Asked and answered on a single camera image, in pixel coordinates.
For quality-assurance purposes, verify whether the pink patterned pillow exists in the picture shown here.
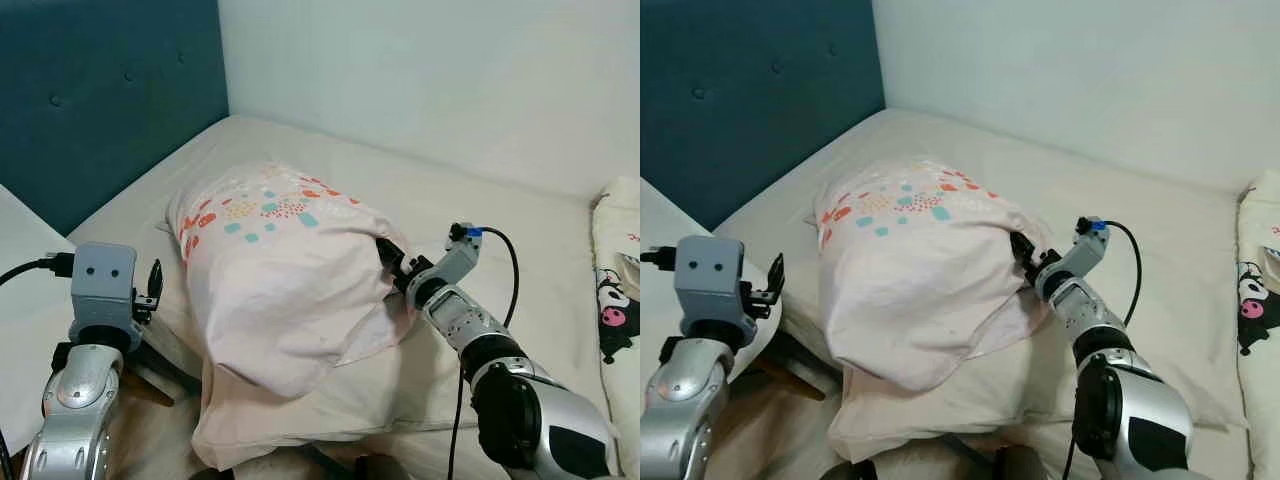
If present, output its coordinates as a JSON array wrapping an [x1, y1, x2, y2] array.
[[165, 155, 421, 401], [813, 155, 1063, 396]]

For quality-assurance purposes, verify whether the cream cartoon print pillow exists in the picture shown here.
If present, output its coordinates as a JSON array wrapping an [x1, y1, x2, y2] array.
[[1233, 168, 1280, 358], [590, 177, 641, 371]]

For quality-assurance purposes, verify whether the cream bed mattress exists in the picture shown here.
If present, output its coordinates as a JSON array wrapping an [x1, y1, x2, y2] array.
[[65, 113, 641, 480], [712, 107, 1280, 480]]

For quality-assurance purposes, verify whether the blue tufted headboard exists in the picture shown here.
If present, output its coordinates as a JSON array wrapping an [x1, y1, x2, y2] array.
[[0, 0, 231, 238], [640, 0, 887, 233]]

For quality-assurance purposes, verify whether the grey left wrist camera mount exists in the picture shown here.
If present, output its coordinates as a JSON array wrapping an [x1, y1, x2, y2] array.
[[70, 241, 143, 329], [674, 235, 749, 323]]

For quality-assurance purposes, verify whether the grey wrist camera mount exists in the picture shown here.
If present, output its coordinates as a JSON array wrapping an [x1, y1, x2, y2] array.
[[1055, 218, 1111, 281], [70, 241, 143, 329], [428, 224, 488, 291], [674, 235, 749, 323]]

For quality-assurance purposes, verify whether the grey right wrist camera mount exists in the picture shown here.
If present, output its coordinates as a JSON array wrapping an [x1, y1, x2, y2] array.
[[1055, 218, 1111, 281], [428, 224, 488, 291]]

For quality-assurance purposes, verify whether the brown wooden bed frame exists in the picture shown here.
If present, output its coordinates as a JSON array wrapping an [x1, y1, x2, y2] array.
[[105, 340, 206, 408], [740, 330, 831, 403]]

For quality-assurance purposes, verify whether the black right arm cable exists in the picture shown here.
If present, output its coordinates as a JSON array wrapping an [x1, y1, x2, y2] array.
[[447, 225, 522, 480], [1063, 218, 1143, 480]]

